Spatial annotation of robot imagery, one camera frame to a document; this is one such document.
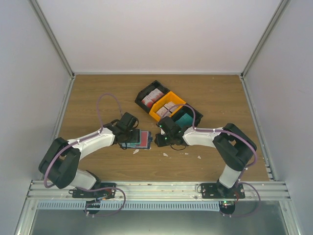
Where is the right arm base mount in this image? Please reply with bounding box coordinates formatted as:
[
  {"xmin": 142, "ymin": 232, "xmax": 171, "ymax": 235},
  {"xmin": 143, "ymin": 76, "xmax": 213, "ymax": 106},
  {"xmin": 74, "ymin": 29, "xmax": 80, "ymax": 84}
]
[{"xmin": 197, "ymin": 181, "xmax": 246, "ymax": 215}]

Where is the left aluminium frame post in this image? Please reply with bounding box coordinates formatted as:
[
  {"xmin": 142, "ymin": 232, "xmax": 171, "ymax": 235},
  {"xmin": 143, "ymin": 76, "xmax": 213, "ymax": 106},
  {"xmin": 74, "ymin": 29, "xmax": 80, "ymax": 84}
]
[{"xmin": 28, "ymin": 0, "xmax": 75, "ymax": 79}]

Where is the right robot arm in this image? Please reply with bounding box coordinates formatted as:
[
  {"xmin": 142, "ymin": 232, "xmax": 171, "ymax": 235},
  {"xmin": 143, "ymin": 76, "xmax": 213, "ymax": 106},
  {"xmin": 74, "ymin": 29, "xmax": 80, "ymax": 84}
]
[{"xmin": 155, "ymin": 117, "xmax": 257, "ymax": 198}]

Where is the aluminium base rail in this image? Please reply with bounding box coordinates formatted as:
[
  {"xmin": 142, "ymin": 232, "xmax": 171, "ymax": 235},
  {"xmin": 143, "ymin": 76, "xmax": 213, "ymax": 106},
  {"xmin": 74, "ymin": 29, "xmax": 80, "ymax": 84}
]
[{"xmin": 26, "ymin": 181, "xmax": 291, "ymax": 202}]

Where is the teal credit card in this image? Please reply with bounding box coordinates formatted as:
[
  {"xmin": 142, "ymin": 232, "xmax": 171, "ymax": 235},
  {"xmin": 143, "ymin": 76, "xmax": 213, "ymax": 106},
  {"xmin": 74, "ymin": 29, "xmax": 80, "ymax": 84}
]
[{"xmin": 126, "ymin": 130, "xmax": 141, "ymax": 148}]

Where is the white pink cards stack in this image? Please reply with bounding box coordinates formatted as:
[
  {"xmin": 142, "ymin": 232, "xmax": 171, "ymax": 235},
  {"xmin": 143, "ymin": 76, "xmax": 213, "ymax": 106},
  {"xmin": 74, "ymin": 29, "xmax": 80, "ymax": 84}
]
[{"xmin": 156, "ymin": 102, "xmax": 177, "ymax": 117}]

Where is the black bin left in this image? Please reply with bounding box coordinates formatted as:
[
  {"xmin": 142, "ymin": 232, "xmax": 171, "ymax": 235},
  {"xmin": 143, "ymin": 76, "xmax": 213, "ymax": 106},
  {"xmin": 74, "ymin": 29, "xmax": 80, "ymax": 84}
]
[{"xmin": 135, "ymin": 80, "xmax": 170, "ymax": 113}]

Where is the red patterned cards stack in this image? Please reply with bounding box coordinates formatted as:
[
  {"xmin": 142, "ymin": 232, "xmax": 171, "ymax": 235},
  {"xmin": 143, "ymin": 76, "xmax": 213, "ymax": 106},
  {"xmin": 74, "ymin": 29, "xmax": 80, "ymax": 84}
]
[{"xmin": 141, "ymin": 88, "xmax": 164, "ymax": 108}]

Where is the grey slotted cable duct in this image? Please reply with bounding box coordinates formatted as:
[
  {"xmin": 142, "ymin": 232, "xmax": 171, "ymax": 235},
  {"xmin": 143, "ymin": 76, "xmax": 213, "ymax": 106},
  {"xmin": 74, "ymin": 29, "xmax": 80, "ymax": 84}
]
[{"xmin": 37, "ymin": 200, "xmax": 220, "ymax": 212}]

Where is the black bin right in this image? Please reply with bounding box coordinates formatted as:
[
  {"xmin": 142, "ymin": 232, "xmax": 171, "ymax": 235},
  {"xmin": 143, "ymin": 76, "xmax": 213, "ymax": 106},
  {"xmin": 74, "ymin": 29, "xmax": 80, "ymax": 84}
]
[{"xmin": 171, "ymin": 106, "xmax": 203, "ymax": 128}]

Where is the orange bin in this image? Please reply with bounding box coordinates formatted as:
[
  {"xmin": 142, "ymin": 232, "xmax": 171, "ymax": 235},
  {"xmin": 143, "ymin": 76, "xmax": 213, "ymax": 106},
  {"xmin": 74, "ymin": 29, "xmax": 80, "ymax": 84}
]
[{"xmin": 149, "ymin": 91, "xmax": 186, "ymax": 121}]

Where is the black bin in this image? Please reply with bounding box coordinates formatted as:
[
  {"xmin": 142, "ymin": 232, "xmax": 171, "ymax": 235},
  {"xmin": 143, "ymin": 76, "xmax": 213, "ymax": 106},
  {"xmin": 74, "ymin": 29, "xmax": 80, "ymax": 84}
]
[
  {"xmin": 135, "ymin": 80, "xmax": 170, "ymax": 113},
  {"xmin": 171, "ymin": 106, "xmax": 203, "ymax": 128}
]

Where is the aluminium frame post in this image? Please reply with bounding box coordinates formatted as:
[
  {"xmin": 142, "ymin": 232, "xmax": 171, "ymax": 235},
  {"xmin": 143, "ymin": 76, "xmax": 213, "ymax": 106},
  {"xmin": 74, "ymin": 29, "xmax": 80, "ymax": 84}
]
[
  {"xmin": 28, "ymin": 0, "xmax": 75, "ymax": 79},
  {"xmin": 240, "ymin": 0, "xmax": 291, "ymax": 79}
]

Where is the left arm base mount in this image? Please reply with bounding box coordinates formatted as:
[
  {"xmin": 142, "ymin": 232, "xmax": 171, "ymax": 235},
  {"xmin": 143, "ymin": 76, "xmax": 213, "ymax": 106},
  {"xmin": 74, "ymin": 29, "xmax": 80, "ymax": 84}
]
[{"xmin": 68, "ymin": 183, "xmax": 116, "ymax": 215}]

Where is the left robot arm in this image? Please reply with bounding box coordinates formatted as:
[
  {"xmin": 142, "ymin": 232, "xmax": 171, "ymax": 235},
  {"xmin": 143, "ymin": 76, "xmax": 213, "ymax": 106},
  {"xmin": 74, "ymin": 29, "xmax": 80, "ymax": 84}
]
[{"xmin": 39, "ymin": 112, "xmax": 140, "ymax": 198}]

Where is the right aluminium frame post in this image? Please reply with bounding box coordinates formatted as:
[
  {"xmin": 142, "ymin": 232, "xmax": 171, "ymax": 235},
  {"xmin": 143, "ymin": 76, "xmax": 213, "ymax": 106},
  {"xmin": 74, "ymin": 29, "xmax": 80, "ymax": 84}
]
[{"xmin": 240, "ymin": 0, "xmax": 291, "ymax": 79}]

